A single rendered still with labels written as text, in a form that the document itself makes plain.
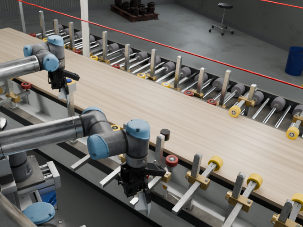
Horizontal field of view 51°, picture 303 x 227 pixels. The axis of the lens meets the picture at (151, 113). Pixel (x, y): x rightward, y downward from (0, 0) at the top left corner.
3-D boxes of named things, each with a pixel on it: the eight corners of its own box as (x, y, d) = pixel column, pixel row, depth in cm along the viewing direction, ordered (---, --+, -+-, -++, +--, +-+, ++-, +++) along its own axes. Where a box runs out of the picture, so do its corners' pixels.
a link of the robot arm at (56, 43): (43, 35, 156) (59, 33, 161) (45, 56, 162) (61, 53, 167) (49, 40, 151) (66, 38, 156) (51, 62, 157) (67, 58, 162)
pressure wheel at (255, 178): (257, 178, 179) (244, 178, 184) (261, 190, 181) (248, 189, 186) (260, 172, 183) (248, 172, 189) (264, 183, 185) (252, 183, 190)
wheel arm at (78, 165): (74, 173, 203) (73, 168, 200) (70, 170, 204) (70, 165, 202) (118, 141, 234) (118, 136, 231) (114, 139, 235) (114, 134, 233)
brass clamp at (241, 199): (247, 214, 166) (249, 207, 164) (223, 201, 172) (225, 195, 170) (251, 206, 171) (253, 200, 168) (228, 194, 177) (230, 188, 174)
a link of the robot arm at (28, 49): (29, 50, 144) (52, 46, 150) (20, 43, 151) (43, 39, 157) (32, 66, 148) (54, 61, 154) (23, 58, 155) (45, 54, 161)
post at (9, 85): (14, 116, 277) (4, 66, 251) (11, 115, 279) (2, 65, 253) (17, 115, 279) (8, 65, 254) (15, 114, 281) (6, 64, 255)
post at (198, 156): (188, 215, 196) (199, 156, 171) (183, 213, 198) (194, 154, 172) (190, 212, 199) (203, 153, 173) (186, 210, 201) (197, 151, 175)
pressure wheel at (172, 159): (172, 177, 203) (174, 164, 197) (162, 172, 206) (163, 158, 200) (178, 170, 209) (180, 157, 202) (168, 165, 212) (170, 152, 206)
